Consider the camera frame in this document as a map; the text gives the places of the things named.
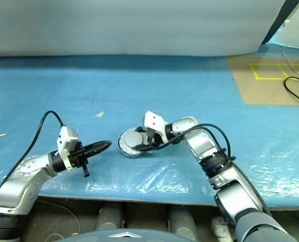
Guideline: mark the large white backdrop board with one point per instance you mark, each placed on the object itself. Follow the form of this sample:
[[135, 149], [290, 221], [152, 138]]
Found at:
[[114, 25]]

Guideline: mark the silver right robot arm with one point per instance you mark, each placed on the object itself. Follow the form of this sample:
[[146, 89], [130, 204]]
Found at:
[[240, 176]]

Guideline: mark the white rounded lump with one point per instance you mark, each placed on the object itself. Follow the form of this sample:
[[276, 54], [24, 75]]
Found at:
[[221, 227]]

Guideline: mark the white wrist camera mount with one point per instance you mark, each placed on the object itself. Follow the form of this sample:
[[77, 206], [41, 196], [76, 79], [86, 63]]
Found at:
[[155, 121], [66, 141]]

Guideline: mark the silver motor housing copper windings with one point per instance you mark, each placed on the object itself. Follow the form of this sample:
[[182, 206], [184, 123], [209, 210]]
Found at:
[[135, 155]]

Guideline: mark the grey rounded robot torso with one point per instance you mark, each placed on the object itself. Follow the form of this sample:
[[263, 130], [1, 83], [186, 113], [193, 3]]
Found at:
[[152, 237]]

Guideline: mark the grey rounded cylinder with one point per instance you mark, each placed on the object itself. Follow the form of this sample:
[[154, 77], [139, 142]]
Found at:
[[183, 219], [110, 216]]

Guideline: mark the blue plastic table cover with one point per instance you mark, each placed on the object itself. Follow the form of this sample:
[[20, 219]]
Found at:
[[64, 88]]

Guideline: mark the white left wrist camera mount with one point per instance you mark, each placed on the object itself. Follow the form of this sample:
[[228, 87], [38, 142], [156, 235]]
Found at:
[[66, 141]]

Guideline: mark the small pale tape scrap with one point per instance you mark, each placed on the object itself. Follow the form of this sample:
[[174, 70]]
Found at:
[[99, 114]]

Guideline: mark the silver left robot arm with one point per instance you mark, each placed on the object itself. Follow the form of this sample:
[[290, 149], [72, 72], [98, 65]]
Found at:
[[21, 174]]

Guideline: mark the yellow tape rectangles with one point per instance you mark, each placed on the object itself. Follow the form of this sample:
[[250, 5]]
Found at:
[[255, 71]]

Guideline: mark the white panel behind post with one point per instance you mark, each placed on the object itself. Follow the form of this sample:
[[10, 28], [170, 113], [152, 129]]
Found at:
[[298, 30]]

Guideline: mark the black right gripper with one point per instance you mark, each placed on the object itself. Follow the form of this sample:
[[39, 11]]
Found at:
[[158, 141]]

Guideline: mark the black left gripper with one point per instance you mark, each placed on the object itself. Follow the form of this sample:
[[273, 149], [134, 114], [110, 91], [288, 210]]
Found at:
[[77, 157]]

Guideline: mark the silver round housing lid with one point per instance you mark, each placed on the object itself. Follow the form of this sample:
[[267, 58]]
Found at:
[[130, 140]]

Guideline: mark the brown cardboard sheet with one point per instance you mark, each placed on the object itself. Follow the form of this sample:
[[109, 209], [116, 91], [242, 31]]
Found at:
[[265, 90]]

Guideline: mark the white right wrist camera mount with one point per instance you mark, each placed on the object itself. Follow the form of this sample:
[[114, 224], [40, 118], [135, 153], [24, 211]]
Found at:
[[155, 121]]

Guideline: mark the dark slanted post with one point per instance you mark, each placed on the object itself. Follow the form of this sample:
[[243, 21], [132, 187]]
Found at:
[[280, 20]]

